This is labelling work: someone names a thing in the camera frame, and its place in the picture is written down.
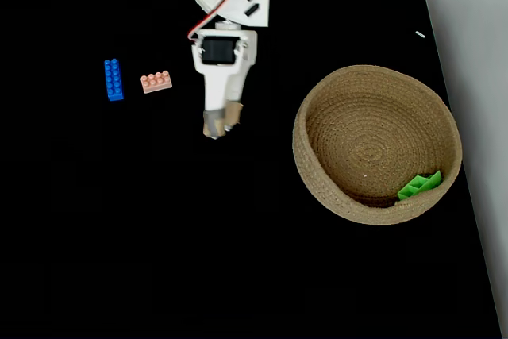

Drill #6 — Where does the blue lego block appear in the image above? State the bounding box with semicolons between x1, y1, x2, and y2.
103;58;125;102

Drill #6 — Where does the round woven rope basket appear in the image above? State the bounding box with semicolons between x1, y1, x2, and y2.
292;64;464;226

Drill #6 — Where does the pink lego block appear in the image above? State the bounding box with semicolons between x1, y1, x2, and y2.
140;70;173;94

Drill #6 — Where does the red white black servo cable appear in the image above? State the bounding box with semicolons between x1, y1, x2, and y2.
187;0;244;43

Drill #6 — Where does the green lego block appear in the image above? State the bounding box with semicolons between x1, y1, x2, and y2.
397;170;443;202

